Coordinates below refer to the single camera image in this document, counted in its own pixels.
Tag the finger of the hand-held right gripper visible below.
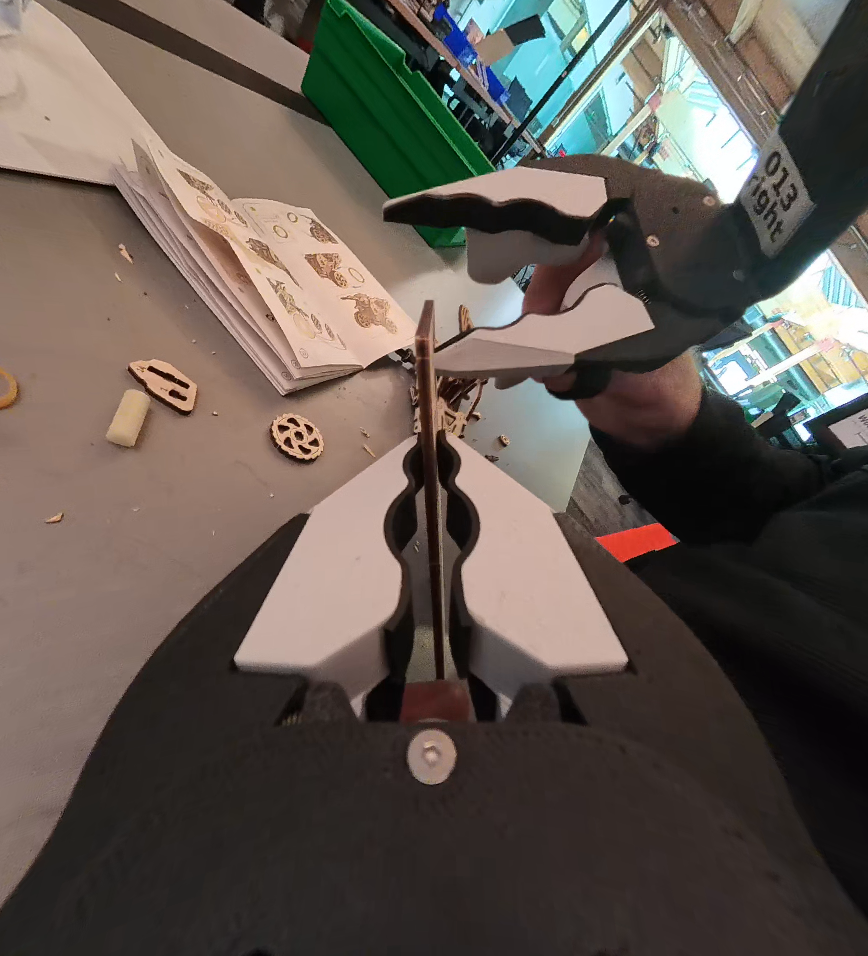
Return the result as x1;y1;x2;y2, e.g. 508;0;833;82
383;168;629;285
434;282;656;391

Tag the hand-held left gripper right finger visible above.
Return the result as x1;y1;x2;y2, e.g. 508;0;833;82
437;433;630;707

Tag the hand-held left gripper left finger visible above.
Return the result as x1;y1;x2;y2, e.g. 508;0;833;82
234;435;423;719

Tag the wooden buggy model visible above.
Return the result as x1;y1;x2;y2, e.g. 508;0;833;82
402;302;496;442

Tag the wooden parts sheet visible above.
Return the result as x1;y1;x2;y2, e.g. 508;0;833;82
413;301;451;682

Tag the paper instruction booklet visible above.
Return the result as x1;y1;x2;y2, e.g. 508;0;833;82
111;138;417;397

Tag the person's right forearm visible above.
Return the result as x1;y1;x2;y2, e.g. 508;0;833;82
589;388;838;546

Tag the person's right hand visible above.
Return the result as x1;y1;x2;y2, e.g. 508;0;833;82
519;248;705;451

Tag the red fabric item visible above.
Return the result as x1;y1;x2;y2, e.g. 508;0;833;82
597;523;677;563

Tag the wooden gear wheel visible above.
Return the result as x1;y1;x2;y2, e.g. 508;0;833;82
269;413;325;462

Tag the green object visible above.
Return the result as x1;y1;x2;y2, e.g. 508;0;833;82
301;0;496;247

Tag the pale wax cylinder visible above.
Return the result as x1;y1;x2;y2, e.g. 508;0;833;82
105;388;152;449

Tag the flat slotted wooden part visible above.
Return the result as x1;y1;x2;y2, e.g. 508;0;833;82
127;360;198;414

